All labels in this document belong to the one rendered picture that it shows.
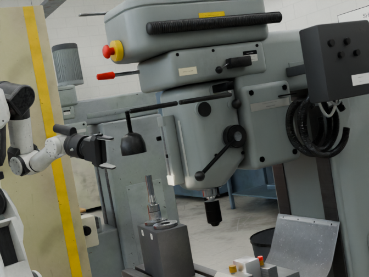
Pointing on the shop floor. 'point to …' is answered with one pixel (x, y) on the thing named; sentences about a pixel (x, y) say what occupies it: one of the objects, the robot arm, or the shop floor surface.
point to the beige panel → (47, 191)
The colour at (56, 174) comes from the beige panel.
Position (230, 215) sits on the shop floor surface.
